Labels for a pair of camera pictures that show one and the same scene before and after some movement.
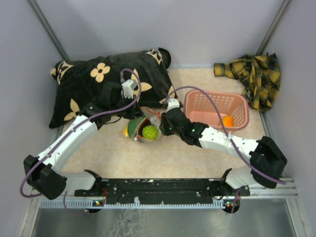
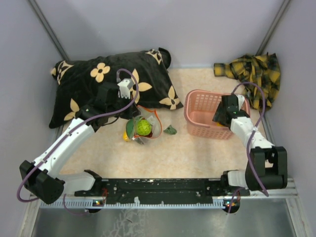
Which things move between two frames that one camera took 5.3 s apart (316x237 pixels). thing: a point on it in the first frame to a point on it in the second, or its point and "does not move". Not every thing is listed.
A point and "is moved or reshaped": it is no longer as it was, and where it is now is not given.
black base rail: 164,191 does not move
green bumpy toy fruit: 150,132 to 143,127
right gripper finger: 163,126 to 219,113
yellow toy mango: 125,131 is moved or reshaped
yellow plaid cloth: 259,75 does not move
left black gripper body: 129,113 does not move
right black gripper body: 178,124 to 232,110
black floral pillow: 79,83 does not move
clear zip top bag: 146,128 does not move
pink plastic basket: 233,106 does not move
